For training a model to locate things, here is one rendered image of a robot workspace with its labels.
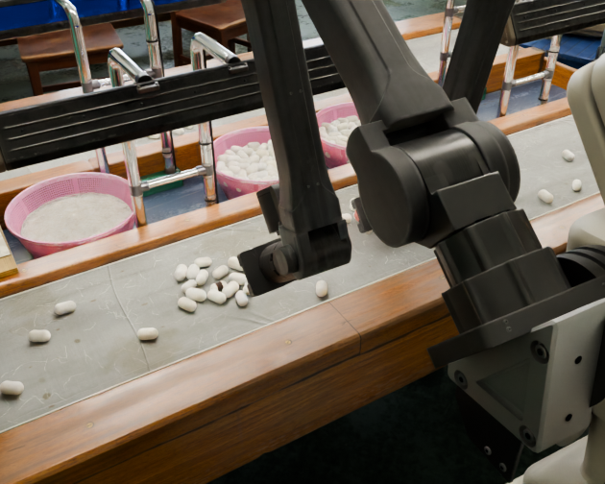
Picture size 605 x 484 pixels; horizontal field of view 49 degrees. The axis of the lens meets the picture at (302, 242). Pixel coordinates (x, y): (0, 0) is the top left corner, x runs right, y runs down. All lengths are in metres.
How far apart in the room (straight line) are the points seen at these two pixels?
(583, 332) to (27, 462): 0.73
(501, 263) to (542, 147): 1.27
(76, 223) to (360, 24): 0.99
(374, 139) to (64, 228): 1.01
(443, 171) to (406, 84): 0.09
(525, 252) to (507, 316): 0.06
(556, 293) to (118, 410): 0.68
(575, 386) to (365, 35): 0.31
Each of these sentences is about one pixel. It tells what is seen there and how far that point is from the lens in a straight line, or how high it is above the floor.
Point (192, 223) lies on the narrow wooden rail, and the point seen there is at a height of 0.76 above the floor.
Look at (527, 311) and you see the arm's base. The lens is 0.46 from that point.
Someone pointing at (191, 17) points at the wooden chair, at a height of 0.46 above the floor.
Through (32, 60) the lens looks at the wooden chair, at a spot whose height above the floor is 0.45.
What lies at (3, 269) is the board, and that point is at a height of 0.78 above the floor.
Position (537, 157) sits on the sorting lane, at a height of 0.74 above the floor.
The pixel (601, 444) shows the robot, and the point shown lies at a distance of 0.75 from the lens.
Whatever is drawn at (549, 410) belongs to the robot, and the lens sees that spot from 0.49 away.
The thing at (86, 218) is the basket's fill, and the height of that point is 0.74.
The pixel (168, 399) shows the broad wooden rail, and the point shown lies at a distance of 1.00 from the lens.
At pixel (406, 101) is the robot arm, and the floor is 1.29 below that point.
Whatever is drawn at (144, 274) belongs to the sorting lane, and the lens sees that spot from 1.26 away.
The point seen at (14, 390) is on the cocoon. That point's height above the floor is 0.75.
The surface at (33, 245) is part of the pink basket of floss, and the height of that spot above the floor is 0.75.
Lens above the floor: 1.51
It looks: 36 degrees down
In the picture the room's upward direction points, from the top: straight up
